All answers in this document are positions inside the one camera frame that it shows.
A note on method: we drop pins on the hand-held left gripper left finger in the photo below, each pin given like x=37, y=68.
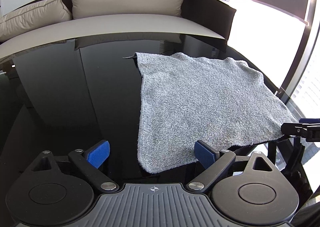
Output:
x=98, y=153

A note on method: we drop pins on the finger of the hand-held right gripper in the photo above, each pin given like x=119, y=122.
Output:
x=310, y=120
x=295, y=129

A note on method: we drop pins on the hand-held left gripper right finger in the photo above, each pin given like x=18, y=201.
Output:
x=203, y=153

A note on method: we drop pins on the grey towel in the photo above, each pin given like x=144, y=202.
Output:
x=200, y=104

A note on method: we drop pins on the dark brown sofa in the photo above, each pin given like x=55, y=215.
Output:
x=125, y=27

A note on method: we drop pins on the small beige cushion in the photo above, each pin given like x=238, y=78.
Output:
x=32, y=18

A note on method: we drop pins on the grey window frame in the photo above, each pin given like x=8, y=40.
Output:
x=298, y=59

